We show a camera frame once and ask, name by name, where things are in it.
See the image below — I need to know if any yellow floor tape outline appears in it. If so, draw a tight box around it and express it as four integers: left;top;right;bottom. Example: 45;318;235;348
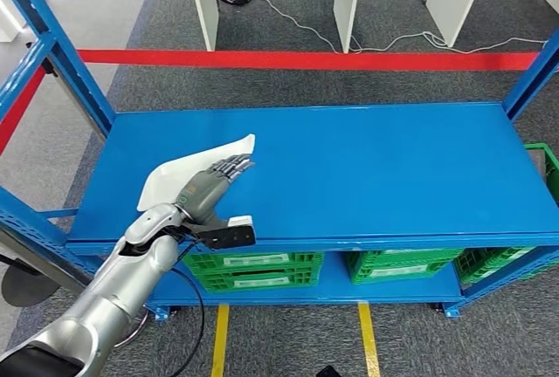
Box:
210;302;381;377

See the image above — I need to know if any blue metal shelf rack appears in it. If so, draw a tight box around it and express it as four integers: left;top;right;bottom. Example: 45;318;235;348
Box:
0;0;559;320

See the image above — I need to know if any black round base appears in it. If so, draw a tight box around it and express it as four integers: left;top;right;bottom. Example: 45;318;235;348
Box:
0;267;60;309

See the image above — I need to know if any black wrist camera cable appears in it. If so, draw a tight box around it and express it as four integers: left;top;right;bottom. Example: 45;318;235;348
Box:
168;267;206;377

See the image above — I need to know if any white curved plastic part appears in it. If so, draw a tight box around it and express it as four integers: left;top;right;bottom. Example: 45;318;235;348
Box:
137;133;256;212

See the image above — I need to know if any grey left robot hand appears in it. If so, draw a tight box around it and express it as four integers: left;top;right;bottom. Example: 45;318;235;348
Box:
174;154;256;226

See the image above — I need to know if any red barrier belt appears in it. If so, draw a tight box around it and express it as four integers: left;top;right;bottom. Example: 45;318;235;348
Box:
0;48;539;153

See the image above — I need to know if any white floor cable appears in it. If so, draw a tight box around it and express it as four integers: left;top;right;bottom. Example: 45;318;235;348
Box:
347;30;549;56
252;0;341;55

